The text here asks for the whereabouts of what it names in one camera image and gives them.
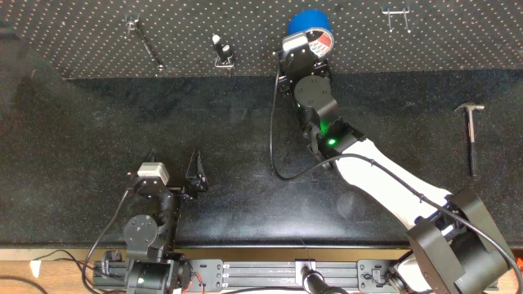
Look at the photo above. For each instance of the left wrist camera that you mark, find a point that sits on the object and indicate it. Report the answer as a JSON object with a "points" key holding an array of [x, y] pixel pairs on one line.
{"points": [[153, 171]]}

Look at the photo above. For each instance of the hammer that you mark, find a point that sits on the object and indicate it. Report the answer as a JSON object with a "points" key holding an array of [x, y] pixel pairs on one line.
{"points": [[471, 126]]}

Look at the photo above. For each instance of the roll of blue tape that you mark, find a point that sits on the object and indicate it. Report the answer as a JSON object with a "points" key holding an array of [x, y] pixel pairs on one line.
{"points": [[308, 20]]}

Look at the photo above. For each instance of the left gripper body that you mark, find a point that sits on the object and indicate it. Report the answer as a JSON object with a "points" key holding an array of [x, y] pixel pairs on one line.
{"points": [[181, 192]]}

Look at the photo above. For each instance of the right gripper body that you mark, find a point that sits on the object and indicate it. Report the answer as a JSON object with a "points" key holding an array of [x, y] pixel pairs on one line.
{"points": [[302, 61]]}

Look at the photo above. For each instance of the pliers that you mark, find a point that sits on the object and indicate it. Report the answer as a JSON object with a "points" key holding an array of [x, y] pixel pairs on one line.
{"points": [[220, 49]]}

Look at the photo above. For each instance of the orange object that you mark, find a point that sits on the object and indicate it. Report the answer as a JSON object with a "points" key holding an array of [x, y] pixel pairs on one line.
{"points": [[520, 263]]}

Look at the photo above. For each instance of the wrench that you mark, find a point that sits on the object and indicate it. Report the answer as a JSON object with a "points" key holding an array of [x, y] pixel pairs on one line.
{"points": [[147, 47]]}

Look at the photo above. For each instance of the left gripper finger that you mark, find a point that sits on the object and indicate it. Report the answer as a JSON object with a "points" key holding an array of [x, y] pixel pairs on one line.
{"points": [[197, 173], [151, 158]]}

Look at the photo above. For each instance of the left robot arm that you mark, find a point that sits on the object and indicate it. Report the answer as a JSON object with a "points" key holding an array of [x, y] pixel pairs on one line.
{"points": [[141, 232]]}

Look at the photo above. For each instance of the black pegboard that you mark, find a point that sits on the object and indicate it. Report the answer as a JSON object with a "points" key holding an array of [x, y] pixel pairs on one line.
{"points": [[449, 49]]}

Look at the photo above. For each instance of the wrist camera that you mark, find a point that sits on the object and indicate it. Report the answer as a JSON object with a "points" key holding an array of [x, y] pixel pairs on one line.
{"points": [[295, 41], [153, 171]]}

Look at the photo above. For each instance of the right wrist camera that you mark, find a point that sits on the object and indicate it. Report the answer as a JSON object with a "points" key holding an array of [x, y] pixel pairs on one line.
{"points": [[295, 41]]}

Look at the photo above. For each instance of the mounting rail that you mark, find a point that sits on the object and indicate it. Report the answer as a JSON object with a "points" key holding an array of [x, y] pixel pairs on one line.
{"points": [[261, 273]]}

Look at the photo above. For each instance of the white tape strip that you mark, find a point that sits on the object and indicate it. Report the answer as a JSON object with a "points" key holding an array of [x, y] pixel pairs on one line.
{"points": [[35, 267]]}

